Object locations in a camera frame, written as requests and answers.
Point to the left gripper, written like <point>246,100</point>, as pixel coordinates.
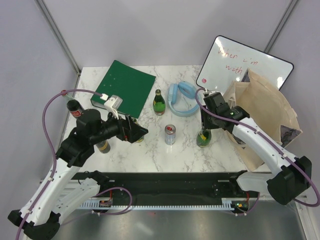
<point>128,130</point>

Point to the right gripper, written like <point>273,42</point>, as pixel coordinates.
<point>205,124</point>

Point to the green bottle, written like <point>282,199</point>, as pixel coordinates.
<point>141,138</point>
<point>203,138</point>
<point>159,104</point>

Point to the beige canvas bag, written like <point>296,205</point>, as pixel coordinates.
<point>266,105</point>

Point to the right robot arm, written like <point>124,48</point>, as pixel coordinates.
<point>289,175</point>

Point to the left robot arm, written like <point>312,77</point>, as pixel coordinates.
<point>42,216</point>

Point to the silver beverage can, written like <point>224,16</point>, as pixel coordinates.
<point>170,134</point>

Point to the blue headphones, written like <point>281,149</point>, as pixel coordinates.
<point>180,92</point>

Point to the small whiteboard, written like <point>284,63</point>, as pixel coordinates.
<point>228,60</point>

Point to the dark cola bottle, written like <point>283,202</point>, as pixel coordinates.
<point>75,108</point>

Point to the red capped clear bottle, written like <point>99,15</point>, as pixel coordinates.
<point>66,96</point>

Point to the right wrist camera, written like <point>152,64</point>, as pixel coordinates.
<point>207,93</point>

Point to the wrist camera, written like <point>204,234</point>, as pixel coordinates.
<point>112,105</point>
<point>207,93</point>

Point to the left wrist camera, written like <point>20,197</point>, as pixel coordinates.
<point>112,105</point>

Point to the green ring binder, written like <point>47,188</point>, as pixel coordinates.
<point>131,85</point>

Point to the white cable duct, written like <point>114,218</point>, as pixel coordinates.
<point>95,204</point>

